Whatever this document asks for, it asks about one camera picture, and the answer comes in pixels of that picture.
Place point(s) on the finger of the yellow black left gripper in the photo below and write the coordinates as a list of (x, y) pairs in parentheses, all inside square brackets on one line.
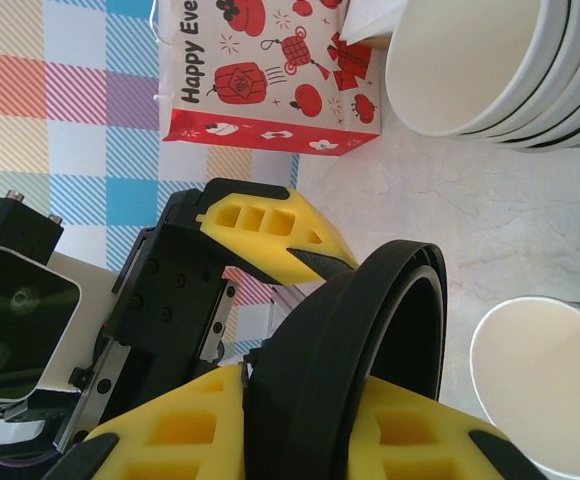
[(280, 245)]

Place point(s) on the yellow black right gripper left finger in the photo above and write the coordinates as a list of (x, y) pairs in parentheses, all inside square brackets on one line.
[(185, 450)]

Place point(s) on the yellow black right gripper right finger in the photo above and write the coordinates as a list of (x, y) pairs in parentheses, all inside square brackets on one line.
[(420, 450)]

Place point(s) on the black plastic cup lid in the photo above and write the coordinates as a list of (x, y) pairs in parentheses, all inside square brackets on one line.
[(310, 350)]

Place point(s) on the red white paper gift bag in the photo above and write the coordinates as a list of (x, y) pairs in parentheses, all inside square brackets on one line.
[(270, 75)]

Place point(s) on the white paper napkin stack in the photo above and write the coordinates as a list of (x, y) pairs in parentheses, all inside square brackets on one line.
[(365, 20)]

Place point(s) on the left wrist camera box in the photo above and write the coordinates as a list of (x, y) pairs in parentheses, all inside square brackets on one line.
[(20, 325)]

